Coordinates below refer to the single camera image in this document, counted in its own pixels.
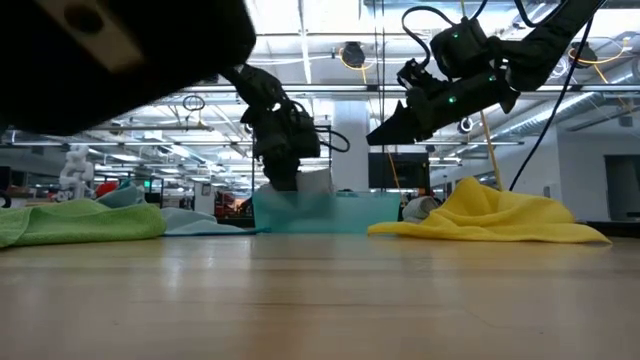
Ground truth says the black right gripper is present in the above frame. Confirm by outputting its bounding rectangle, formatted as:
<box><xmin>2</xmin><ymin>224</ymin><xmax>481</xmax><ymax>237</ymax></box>
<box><xmin>366</xmin><ymin>69</ymin><xmax>522</xmax><ymax>147</ymax></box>

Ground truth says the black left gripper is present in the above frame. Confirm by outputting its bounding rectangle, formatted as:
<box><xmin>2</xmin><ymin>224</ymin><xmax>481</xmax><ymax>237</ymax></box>
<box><xmin>239</xmin><ymin>97</ymin><xmax>322</xmax><ymax>192</ymax></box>

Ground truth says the grey microfiber towel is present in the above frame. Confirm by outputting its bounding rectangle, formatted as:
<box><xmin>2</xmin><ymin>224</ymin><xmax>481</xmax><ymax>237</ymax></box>
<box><xmin>257</xmin><ymin>168</ymin><xmax>335</xmax><ymax>221</ymax></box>

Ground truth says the yellow microfiber towel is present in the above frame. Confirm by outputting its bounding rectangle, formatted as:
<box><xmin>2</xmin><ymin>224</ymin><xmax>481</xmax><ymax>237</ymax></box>
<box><xmin>368</xmin><ymin>175</ymin><xmax>613</xmax><ymax>246</ymax></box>

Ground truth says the light blue microfiber towel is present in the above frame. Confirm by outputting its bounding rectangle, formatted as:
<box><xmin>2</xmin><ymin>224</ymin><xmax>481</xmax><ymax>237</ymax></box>
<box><xmin>97</xmin><ymin>180</ymin><xmax>271</xmax><ymax>237</ymax></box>

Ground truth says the bright green microfiber towel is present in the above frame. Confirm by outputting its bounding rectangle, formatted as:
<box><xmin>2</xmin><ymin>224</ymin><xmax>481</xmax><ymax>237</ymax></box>
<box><xmin>0</xmin><ymin>198</ymin><xmax>168</xmax><ymax>250</ymax></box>

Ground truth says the black monitor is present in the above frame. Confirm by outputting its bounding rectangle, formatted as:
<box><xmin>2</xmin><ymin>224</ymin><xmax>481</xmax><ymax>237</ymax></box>
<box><xmin>368</xmin><ymin>152</ymin><xmax>432</xmax><ymax>192</ymax></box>

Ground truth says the white pillar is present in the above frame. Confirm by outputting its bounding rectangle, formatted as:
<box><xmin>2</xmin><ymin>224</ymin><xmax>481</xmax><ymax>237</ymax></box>
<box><xmin>330</xmin><ymin>99</ymin><xmax>372</xmax><ymax>194</ymax></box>

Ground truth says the light grey tagged towel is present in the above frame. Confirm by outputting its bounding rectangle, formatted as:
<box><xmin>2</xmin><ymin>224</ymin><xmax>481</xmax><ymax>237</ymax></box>
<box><xmin>401</xmin><ymin>196</ymin><xmax>442</xmax><ymax>224</ymax></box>

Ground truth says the teal translucent plastic bin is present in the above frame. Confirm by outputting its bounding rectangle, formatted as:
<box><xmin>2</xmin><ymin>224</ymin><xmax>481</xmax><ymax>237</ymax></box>
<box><xmin>251</xmin><ymin>191</ymin><xmax>402</xmax><ymax>235</ymax></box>

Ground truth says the long ceiling light bar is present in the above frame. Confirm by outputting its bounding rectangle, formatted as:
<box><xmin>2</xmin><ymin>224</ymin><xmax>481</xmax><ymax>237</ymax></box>
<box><xmin>179</xmin><ymin>83</ymin><xmax>640</xmax><ymax>96</ymax></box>

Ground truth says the grey door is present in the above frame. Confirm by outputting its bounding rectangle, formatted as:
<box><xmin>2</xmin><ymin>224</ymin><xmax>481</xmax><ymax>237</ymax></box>
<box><xmin>603</xmin><ymin>154</ymin><xmax>640</xmax><ymax>222</ymax></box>

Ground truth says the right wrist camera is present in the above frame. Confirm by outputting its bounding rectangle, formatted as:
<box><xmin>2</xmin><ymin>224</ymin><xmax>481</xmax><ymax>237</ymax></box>
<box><xmin>396</xmin><ymin>57</ymin><xmax>441</xmax><ymax>99</ymax></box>

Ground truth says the yellow hanging cable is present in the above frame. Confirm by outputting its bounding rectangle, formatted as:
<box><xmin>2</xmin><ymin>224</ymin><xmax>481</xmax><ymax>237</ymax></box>
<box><xmin>478</xmin><ymin>110</ymin><xmax>504</xmax><ymax>192</ymax></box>

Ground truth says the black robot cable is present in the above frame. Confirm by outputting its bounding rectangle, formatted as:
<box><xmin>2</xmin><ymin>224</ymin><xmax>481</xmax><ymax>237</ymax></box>
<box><xmin>508</xmin><ymin>14</ymin><xmax>599</xmax><ymax>192</ymax></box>

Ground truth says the silver ventilation duct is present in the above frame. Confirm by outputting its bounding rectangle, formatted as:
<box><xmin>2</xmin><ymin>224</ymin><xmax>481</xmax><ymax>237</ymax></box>
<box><xmin>499</xmin><ymin>59</ymin><xmax>640</xmax><ymax>144</ymax></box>

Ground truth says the black aluminium table frame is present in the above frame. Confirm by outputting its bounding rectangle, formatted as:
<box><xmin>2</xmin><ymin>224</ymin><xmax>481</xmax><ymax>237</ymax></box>
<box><xmin>585</xmin><ymin>220</ymin><xmax>640</xmax><ymax>239</ymax></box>

